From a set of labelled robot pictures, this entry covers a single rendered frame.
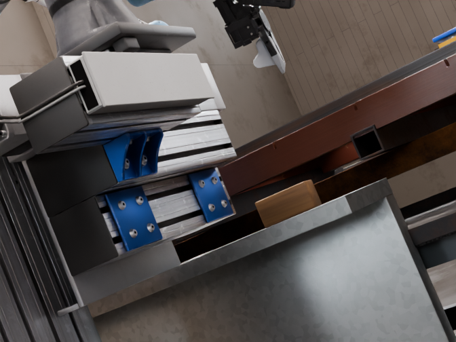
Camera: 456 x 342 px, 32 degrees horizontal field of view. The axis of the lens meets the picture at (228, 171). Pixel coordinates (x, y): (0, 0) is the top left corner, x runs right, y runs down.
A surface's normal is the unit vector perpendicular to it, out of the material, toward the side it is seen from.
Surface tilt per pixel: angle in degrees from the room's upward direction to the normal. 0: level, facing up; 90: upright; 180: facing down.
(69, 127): 90
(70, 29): 72
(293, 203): 90
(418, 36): 90
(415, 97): 90
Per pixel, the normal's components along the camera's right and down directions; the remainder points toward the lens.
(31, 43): 0.80, -0.38
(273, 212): -0.32, 0.05
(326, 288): -0.50, 0.14
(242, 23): -0.14, 0.32
